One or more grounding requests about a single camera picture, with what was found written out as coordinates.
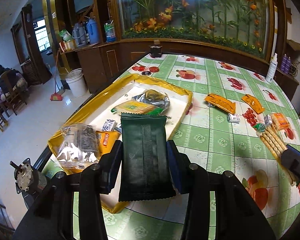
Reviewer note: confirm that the white spray bottle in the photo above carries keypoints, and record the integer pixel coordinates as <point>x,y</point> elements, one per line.
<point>272,69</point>

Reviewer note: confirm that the small white candy packet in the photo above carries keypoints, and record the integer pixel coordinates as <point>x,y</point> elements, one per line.
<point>233,118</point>

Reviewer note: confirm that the silver foil snack pack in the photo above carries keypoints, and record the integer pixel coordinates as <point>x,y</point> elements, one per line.
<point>153,97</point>

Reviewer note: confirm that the green tablecloth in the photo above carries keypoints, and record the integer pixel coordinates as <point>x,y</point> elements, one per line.
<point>211,142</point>

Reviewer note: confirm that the purple bottles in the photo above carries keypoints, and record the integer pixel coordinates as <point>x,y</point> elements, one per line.
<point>285,64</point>

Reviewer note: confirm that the dark green snack pouch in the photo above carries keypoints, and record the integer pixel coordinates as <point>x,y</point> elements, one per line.
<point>145,173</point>

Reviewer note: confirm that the clear seaweed snack bag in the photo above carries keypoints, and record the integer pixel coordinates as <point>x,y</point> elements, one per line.
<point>79,148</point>

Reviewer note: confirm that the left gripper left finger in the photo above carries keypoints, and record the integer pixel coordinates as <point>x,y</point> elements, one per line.
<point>110,165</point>

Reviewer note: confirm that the white plastic bucket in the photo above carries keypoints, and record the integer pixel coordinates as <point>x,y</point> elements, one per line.
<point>76,82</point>

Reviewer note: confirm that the blue water jug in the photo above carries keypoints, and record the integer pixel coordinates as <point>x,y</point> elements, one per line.
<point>92,31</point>

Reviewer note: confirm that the Weidan cracker pack green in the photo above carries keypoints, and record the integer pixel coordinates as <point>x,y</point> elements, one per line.
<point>134,107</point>

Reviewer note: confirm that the red broom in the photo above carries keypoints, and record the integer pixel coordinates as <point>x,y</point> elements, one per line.
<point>57,95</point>

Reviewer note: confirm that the orange snack sachet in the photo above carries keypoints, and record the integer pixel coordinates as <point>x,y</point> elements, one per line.
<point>254,103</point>
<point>221,102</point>

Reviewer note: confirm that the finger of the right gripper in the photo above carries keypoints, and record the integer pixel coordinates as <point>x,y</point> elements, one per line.
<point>290,159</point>

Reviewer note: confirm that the orange packet in tray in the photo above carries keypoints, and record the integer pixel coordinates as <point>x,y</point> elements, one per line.
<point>106,140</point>

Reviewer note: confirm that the seated person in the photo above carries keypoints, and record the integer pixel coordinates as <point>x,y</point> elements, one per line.
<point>10,79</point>

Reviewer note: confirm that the dark glass jar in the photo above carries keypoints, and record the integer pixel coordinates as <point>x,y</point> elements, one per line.
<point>156,49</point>

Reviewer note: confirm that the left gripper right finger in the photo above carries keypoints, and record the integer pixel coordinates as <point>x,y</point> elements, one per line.
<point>179,168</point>

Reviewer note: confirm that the wooden chair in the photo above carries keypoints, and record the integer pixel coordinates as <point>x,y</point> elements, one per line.
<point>16,98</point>

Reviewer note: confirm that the orange cracker pack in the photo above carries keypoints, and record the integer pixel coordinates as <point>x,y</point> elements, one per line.
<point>279,121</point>

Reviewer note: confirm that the yellow tray box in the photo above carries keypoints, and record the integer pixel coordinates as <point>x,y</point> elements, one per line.
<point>98,110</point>

